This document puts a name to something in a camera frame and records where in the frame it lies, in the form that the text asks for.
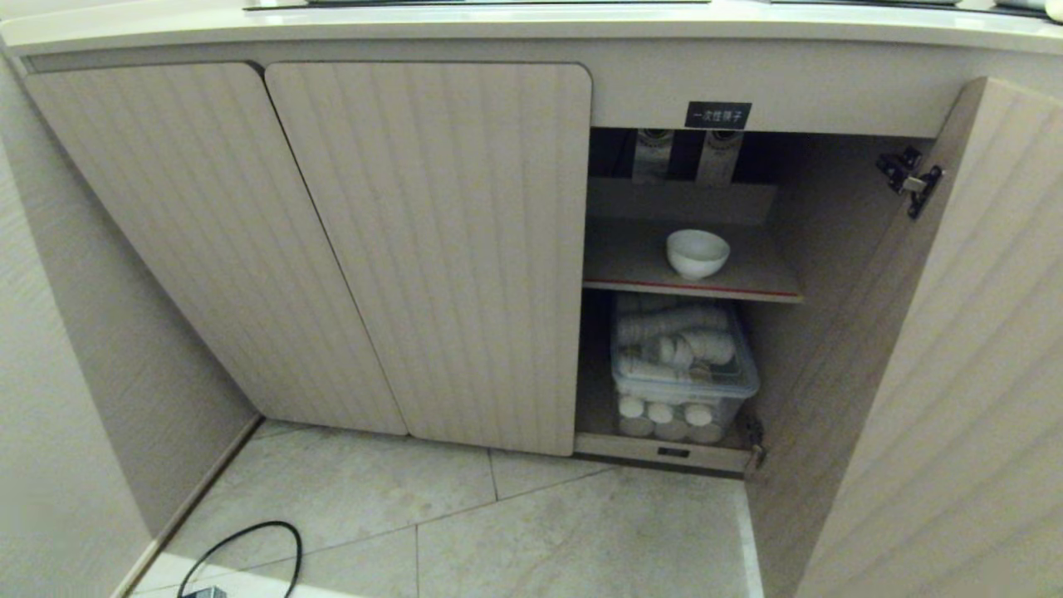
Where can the beige ribbed cabinet door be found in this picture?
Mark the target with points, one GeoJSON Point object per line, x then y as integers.
{"type": "Point", "coordinates": [955, 357]}
{"type": "Point", "coordinates": [208, 249]}
{"type": "Point", "coordinates": [465, 257]}

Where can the wooden cabinet shelf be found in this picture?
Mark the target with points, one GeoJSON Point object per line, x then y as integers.
{"type": "Point", "coordinates": [656, 262]}

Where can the stack of white paper cups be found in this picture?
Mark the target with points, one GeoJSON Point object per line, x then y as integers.
{"type": "Point", "coordinates": [668, 321]}
{"type": "Point", "coordinates": [696, 347]}

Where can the clear plastic storage bin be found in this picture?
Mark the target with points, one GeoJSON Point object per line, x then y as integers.
{"type": "Point", "coordinates": [683, 378]}

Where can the white ceramic bowl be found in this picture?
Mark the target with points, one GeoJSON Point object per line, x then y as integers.
{"type": "Point", "coordinates": [696, 253]}

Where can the paper chopstick sleeve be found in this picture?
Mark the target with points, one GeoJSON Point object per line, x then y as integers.
{"type": "Point", "coordinates": [719, 156]}
{"type": "Point", "coordinates": [653, 154]}

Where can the black label sticker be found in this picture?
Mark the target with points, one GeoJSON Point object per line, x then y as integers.
{"type": "Point", "coordinates": [717, 115]}

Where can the black metal door hinge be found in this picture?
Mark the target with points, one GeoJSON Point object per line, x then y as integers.
{"type": "Point", "coordinates": [909, 178]}
{"type": "Point", "coordinates": [754, 444]}

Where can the white countertop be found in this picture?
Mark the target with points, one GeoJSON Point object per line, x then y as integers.
{"type": "Point", "coordinates": [531, 29]}

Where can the small grey plug box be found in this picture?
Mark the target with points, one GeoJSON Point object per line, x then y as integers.
{"type": "Point", "coordinates": [205, 593]}

